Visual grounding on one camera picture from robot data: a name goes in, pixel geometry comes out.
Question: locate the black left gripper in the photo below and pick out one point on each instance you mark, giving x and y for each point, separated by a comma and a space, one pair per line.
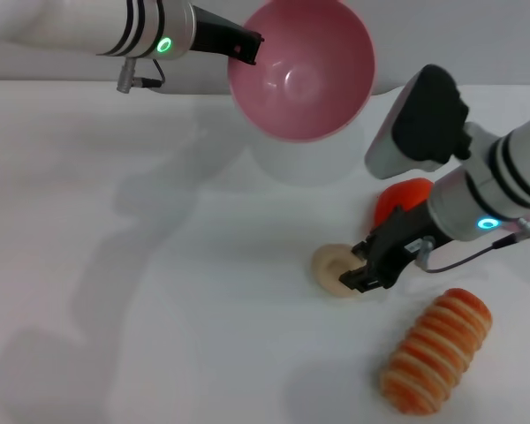
214, 33

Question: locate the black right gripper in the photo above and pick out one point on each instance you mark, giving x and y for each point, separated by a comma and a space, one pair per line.
402, 247

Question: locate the beige toy potato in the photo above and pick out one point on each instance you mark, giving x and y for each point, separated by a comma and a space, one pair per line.
331, 269

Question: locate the pink bowl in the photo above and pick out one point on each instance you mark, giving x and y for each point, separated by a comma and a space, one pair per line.
305, 75

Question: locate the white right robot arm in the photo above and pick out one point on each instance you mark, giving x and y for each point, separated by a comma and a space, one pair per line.
490, 185

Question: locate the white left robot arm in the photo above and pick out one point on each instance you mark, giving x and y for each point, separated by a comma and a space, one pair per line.
93, 22

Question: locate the orange-red toy pepper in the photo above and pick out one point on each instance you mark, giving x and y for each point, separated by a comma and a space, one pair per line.
402, 196

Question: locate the orange striped bread roll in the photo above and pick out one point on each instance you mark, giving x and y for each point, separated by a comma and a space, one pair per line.
437, 353

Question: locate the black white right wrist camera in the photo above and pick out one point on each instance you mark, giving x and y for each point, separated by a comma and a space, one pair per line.
419, 123

